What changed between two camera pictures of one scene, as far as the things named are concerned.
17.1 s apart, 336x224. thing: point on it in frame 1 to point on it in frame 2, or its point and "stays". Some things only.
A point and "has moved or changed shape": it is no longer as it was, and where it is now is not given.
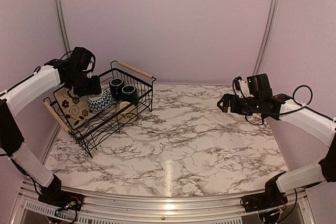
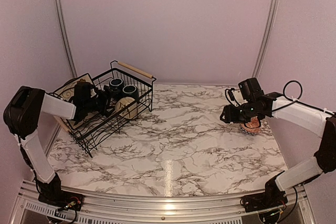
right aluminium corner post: [269, 29] stays
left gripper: [94, 88] to [106, 99]
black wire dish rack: [91, 120] stays
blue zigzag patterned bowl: [99, 102] has moved or changed shape
